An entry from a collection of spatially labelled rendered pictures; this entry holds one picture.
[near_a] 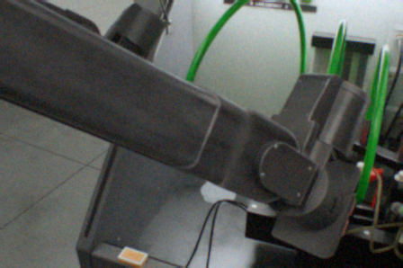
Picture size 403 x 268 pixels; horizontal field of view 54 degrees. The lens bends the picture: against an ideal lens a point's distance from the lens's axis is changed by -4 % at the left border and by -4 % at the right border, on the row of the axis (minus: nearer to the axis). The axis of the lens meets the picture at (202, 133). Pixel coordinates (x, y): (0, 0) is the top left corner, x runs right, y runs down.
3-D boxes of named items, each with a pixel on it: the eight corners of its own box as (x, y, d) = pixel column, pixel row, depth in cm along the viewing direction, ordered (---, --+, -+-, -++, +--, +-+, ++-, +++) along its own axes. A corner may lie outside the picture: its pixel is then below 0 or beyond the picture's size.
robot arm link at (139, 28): (58, 47, 64) (65, 39, 56) (96, -10, 66) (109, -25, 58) (119, 88, 69) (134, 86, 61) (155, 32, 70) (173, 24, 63)
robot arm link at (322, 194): (246, 198, 35) (308, 226, 32) (280, 124, 35) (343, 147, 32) (269, 209, 40) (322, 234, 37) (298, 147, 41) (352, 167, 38)
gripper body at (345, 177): (363, 172, 44) (357, 154, 37) (328, 260, 42) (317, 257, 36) (308, 154, 47) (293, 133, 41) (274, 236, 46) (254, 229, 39)
